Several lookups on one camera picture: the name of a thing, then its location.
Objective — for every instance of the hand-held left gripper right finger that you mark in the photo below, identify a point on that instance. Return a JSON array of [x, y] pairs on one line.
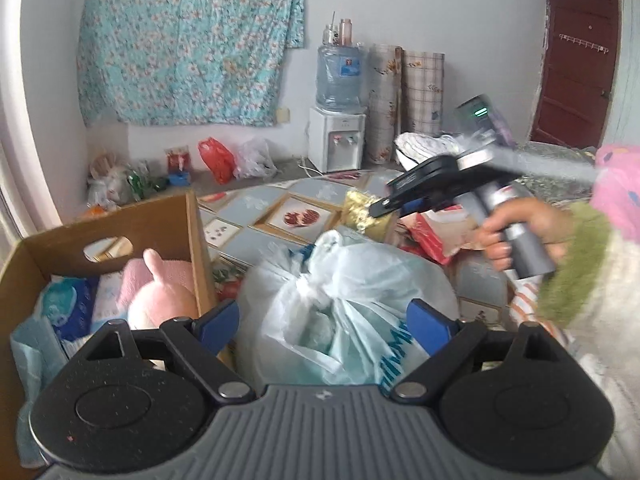
[[430, 325]]

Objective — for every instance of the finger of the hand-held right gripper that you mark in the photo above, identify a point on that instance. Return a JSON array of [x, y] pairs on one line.
[[395, 205]]

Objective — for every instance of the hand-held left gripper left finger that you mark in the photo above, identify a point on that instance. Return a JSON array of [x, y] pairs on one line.
[[220, 322]]

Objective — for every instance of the gold glitter bag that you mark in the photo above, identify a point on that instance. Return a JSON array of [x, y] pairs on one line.
[[362, 212]]

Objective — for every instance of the pink plush toy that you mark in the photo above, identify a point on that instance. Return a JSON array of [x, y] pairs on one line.
[[162, 305]]

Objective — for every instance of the translucent white plastic bag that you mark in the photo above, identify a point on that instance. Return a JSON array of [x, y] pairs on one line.
[[300, 285]]

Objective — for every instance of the brown cardboard box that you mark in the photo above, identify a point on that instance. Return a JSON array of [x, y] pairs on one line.
[[165, 230]]

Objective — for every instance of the blue tissue pack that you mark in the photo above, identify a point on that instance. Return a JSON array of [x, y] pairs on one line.
[[70, 310]]

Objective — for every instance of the person's right forearm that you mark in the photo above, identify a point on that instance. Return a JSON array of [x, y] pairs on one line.
[[600, 285]]

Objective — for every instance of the person's right hand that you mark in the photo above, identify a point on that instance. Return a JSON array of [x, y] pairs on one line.
[[540, 215]]

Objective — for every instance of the white patterned cloth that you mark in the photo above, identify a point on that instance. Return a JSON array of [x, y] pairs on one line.
[[425, 145]]

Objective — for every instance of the red white packet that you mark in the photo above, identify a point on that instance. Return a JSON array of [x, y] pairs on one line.
[[435, 235]]

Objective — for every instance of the white water dispenser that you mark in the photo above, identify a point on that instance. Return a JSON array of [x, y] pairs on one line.
[[335, 137]]

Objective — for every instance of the floral patterned roll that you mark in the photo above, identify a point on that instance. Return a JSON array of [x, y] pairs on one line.
[[384, 100]]

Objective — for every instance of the orange striped towel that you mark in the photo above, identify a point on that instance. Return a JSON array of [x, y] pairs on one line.
[[525, 305]]

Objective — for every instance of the grey-green patterned pillow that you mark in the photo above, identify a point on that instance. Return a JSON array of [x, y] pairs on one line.
[[565, 190]]

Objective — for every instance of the crumpled clear plastic bag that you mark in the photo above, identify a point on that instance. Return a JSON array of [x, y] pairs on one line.
[[256, 160]]

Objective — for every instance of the blue small tub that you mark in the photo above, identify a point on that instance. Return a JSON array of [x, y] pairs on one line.
[[180, 179]]

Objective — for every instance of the green bottles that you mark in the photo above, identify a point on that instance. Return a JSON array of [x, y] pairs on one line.
[[147, 182]]

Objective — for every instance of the red plastic bag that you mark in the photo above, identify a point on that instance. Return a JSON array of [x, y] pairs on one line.
[[217, 160]]

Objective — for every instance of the red small carton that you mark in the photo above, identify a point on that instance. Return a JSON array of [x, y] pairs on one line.
[[178, 160]]

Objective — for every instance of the pink bottle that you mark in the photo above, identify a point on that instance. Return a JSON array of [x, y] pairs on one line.
[[347, 31]]

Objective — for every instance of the brown wooden door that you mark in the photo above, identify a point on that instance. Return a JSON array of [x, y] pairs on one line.
[[575, 60]]

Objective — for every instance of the clear small bottle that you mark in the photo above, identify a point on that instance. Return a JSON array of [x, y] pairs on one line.
[[330, 34]]

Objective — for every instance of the pale floor bag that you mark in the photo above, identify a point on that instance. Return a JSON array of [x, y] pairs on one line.
[[107, 182]]

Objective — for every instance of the pink dotted cloth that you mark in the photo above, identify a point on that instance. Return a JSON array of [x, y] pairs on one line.
[[620, 185]]

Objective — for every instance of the light blue plastic wrapper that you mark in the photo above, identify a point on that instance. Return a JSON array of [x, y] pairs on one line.
[[37, 375]]

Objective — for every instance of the white hook rack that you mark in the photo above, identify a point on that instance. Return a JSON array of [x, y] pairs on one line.
[[582, 42]]

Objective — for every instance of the white curtain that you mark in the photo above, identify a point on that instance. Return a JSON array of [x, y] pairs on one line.
[[25, 185]]

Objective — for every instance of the teal floral hanging cloth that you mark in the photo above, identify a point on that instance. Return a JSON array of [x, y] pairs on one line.
[[190, 40]]

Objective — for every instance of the beige wall socket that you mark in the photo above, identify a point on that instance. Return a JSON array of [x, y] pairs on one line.
[[283, 115]]

